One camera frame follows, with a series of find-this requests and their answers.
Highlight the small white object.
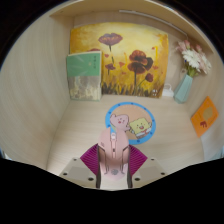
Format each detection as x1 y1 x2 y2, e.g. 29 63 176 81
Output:
161 83 175 98

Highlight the mint green vase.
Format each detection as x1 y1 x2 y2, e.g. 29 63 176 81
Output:
173 73 194 104

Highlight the round cartoon mouse pad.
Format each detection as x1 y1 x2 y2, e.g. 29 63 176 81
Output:
104 101 157 146

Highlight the pink computer mouse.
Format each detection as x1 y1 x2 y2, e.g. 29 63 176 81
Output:
97 127 131 182

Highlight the pink and white flower bouquet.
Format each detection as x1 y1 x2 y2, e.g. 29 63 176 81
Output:
175 39 212 78

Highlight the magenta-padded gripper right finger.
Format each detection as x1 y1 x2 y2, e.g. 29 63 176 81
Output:
125 143 167 189

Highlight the poppy flower painting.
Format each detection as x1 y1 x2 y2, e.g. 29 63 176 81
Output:
69 22 170 99

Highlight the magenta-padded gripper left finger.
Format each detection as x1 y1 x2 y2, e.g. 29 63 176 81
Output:
59 143 103 190

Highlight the green cover book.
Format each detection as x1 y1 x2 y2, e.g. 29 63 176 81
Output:
65 50 103 102

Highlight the orange booklet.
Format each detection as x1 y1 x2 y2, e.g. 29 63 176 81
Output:
190 96 220 138

